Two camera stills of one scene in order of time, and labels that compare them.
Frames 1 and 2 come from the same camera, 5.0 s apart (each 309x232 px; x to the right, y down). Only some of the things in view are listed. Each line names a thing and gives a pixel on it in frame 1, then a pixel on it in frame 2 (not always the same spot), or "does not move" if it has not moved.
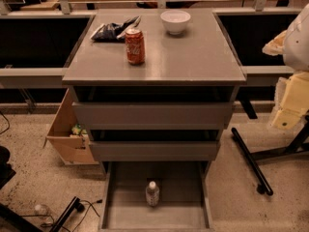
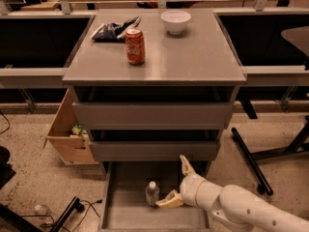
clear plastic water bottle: [152, 194] does not move
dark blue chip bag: [114, 32] does not move
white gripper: [297, 45] to [188, 188]
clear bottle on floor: [42, 210] does not move
